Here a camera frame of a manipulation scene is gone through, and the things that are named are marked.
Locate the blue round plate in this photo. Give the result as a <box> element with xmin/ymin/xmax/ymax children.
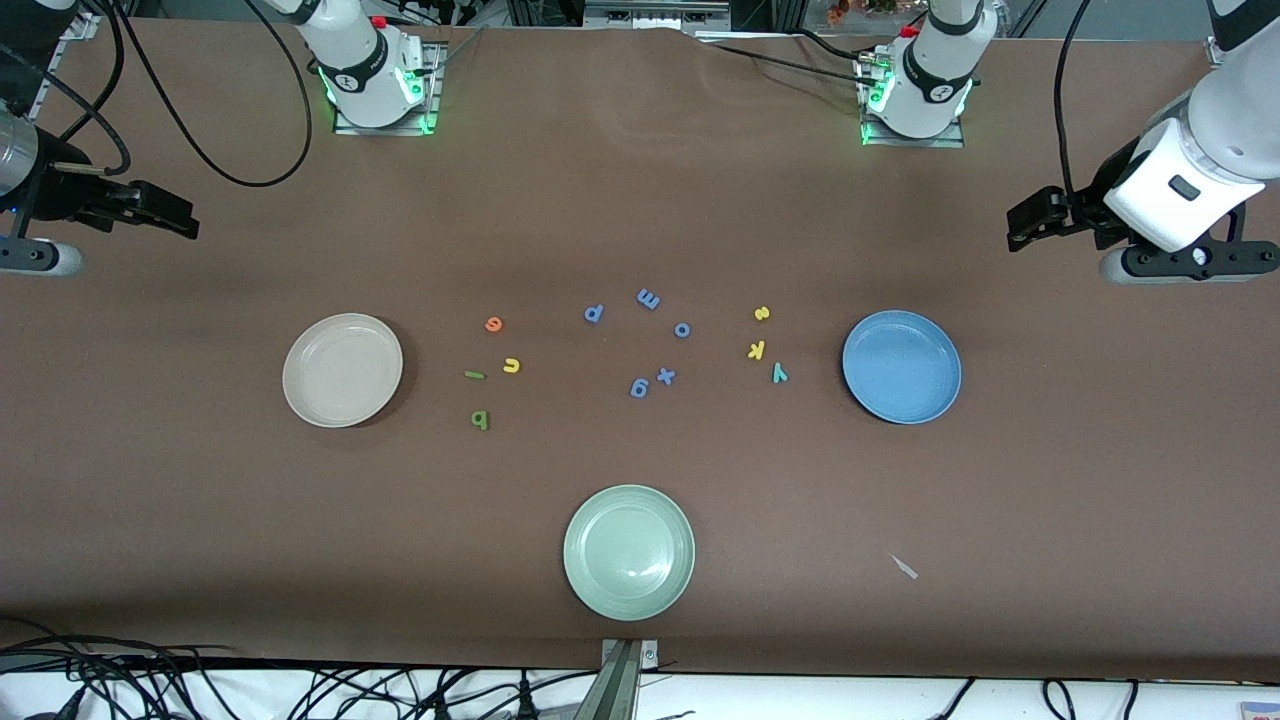
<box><xmin>842</xmin><ymin>310</ymin><xmax>963</xmax><ymax>426</ymax></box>

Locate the beige round plate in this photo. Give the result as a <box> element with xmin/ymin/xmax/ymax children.
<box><xmin>282</xmin><ymin>313</ymin><xmax>405</xmax><ymax>429</ymax></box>

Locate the orange background object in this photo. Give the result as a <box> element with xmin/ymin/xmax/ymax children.
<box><xmin>825</xmin><ymin>0</ymin><xmax>901</xmax><ymax>26</ymax></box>

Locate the brown table cover sheet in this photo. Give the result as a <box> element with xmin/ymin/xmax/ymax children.
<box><xmin>0</xmin><ymin>18</ymin><xmax>1280</xmax><ymax>686</ymax></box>

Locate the pale green round plate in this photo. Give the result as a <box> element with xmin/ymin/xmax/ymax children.
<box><xmin>563</xmin><ymin>485</ymin><xmax>697</xmax><ymax>622</ymax></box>

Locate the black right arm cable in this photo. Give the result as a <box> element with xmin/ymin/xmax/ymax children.
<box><xmin>0</xmin><ymin>0</ymin><xmax>316</xmax><ymax>189</ymax></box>

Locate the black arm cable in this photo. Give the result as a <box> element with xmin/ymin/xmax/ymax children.
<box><xmin>0</xmin><ymin>0</ymin><xmax>316</xmax><ymax>189</ymax></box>
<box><xmin>1055</xmin><ymin>0</ymin><xmax>1096</xmax><ymax>216</ymax></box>

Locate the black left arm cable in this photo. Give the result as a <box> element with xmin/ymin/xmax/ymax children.
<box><xmin>1055</xmin><ymin>0</ymin><xmax>1096</xmax><ymax>216</ymax></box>

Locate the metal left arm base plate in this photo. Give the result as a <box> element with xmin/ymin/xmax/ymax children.
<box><xmin>858</xmin><ymin>50</ymin><xmax>967</xmax><ymax>149</ymax></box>

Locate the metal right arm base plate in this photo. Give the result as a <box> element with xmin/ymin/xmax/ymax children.
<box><xmin>332</xmin><ymin>40</ymin><xmax>446</xmax><ymax>136</ymax></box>

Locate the black cable across cover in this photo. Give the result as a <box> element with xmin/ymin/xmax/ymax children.
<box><xmin>690</xmin><ymin>30</ymin><xmax>881</xmax><ymax>89</ymax></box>

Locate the thin grey base cable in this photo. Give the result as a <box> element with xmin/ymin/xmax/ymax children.
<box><xmin>430</xmin><ymin>25</ymin><xmax>488</xmax><ymax>76</ymax></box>

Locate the grey metal frame bar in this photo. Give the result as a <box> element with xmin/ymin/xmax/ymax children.
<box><xmin>583</xmin><ymin>0</ymin><xmax>733</xmax><ymax>31</ymax></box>

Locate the black floor cable tangle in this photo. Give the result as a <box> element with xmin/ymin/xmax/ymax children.
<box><xmin>0</xmin><ymin>618</ymin><xmax>601</xmax><ymax>720</ymax></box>

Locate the grey metal camera bracket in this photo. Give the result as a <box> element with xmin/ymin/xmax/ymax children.
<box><xmin>575</xmin><ymin>638</ymin><xmax>661</xmax><ymax>720</ymax></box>

